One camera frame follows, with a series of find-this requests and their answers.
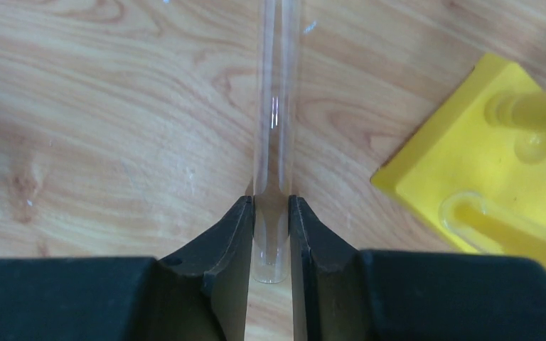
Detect clear test tube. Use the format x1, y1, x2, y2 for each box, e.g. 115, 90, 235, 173
439, 191, 546, 258
252, 1, 302, 284

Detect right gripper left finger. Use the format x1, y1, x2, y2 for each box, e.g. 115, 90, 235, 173
0, 196, 255, 340

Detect yellow test tube rack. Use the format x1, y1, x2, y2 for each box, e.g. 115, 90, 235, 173
370, 53, 546, 307

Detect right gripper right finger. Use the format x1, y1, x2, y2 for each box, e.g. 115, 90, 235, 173
288, 195, 546, 340

